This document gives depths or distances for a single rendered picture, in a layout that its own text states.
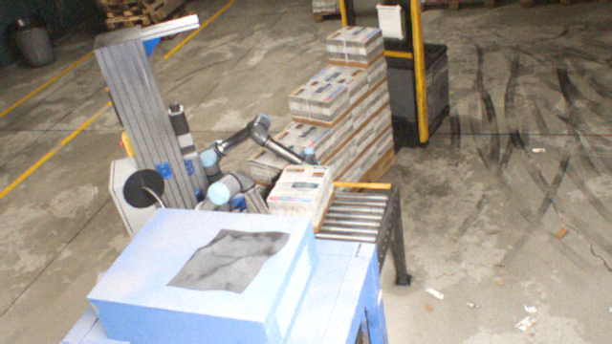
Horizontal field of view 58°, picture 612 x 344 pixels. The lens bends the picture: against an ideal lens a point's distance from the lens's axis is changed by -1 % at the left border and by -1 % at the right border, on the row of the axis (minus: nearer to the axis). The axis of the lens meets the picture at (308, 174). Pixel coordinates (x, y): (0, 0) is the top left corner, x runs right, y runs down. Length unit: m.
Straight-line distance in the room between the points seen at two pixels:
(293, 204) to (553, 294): 1.84
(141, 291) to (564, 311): 2.82
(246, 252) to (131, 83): 1.66
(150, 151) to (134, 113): 0.25
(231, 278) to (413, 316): 2.28
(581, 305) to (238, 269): 2.72
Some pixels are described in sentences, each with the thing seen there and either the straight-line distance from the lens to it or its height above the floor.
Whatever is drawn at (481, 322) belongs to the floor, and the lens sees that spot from 3.78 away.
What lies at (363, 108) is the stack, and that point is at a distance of 4.56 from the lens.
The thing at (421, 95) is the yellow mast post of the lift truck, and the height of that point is 0.59.
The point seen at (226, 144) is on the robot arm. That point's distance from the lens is 3.83.
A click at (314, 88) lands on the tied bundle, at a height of 1.06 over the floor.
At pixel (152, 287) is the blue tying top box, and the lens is 1.78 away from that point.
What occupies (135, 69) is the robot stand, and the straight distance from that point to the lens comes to 3.15.
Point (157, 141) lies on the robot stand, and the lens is 3.31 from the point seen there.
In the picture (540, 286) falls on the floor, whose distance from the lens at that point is 4.04.
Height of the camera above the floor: 2.87
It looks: 33 degrees down
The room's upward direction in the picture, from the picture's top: 11 degrees counter-clockwise
